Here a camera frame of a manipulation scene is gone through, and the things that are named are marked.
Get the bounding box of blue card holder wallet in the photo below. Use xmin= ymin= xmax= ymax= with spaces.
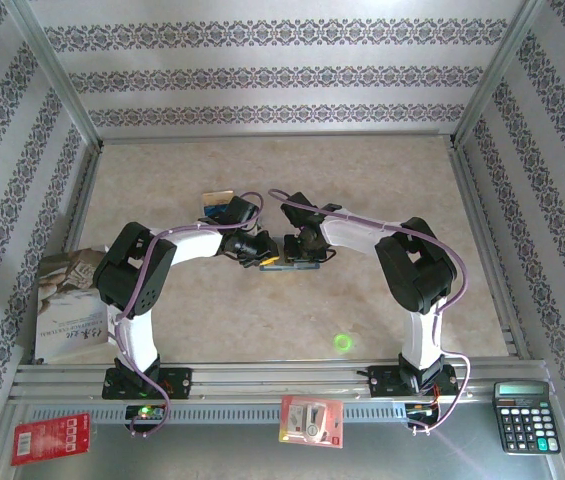
xmin=258 ymin=258 xmax=321 ymax=274

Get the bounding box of blue VIP card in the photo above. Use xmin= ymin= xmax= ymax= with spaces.
xmin=203 ymin=196 xmax=233 ymax=217

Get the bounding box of red blister pack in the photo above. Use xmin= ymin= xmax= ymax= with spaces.
xmin=279 ymin=394 xmax=345 ymax=450

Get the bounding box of book with white spine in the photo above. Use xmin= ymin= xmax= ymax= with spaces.
xmin=34 ymin=247 xmax=118 ymax=365

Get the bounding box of grey metal shelf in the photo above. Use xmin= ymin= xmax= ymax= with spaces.
xmin=0 ymin=399 xmax=565 ymax=480

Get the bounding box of red flat product pack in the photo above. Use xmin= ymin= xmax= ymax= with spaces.
xmin=10 ymin=412 xmax=92 ymax=467

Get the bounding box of black desk calculator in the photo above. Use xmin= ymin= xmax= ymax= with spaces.
xmin=492 ymin=380 xmax=562 ymax=456

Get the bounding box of aluminium frame back bar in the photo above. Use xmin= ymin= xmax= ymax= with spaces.
xmin=97 ymin=130 xmax=458 ymax=147

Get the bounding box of aluminium mounting rail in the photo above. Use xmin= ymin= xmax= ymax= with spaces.
xmin=9 ymin=362 xmax=556 ymax=402

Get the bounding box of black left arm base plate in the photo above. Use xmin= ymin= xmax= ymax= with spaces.
xmin=101 ymin=368 xmax=193 ymax=401

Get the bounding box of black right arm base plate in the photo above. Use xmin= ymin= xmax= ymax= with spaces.
xmin=367 ymin=364 xmax=460 ymax=400

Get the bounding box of slotted grey cable duct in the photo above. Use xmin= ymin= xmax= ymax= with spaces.
xmin=26 ymin=404 xmax=413 ymax=426

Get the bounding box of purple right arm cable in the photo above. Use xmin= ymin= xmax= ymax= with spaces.
xmin=267 ymin=187 xmax=472 ymax=435

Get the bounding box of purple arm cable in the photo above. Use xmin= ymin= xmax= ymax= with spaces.
xmin=111 ymin=190 xmax=265 ymax=437
xmin=267 ymin=187 xmax=472 ymax=435

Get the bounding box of aluminium frame side bar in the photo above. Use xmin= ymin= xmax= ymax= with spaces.
xmin=61 ymin=144 xmax=106 ymax=254
xmin=449 ymin=144 xmax=533 ymax=361

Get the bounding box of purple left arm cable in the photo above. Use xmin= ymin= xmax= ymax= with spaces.
xmin=111 ymin=190 xmax=265 ymax=437

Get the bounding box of aluminium frame post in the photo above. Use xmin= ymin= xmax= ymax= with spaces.
xmin=449 ymin=0 xmax=548 ymax=151
xmin=4 ymin=0 xmax=106 ymax=151

